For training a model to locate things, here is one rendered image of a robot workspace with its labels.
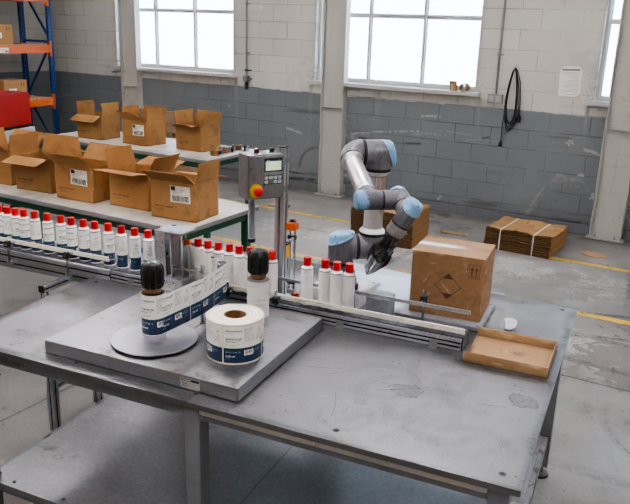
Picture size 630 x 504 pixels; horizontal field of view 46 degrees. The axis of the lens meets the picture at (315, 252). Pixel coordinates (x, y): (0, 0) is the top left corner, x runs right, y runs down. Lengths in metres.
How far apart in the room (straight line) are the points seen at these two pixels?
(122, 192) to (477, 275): 2.80
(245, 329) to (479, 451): 0.85
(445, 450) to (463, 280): 1.00
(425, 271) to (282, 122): 6.42
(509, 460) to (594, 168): 5.97
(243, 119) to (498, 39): 3.40
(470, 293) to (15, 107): 6.16
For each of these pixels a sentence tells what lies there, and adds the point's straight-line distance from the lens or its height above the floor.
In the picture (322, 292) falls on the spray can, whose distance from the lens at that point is 3.01.
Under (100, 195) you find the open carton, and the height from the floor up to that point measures 0.82.
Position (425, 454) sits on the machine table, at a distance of 2.21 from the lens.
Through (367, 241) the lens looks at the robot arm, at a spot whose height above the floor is 1.09.
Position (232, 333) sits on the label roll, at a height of 1.00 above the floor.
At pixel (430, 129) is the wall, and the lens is 8.42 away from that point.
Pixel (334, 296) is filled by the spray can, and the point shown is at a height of 0.95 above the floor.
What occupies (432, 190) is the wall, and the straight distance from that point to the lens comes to 8.51.
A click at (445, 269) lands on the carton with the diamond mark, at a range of 3.05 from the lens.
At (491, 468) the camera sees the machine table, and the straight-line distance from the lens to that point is 2.19.
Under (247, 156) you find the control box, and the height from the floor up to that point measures 1.47.
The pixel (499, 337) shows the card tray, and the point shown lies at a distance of 3.00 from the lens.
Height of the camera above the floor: 1.99
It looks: 17 degrees down
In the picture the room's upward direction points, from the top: 2 degrees clockwise
